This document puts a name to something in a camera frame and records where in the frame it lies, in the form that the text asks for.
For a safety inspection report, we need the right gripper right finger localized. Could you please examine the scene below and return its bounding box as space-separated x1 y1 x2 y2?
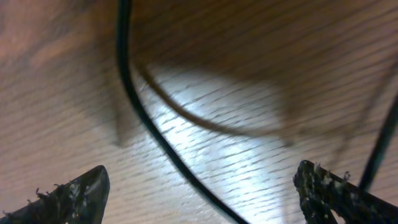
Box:
293 160 397 224

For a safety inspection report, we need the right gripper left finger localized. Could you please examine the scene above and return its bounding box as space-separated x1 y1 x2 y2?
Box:
1 165 110 224

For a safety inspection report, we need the black cable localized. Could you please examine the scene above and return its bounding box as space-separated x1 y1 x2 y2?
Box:
357 93 398 195
115 0 251 224

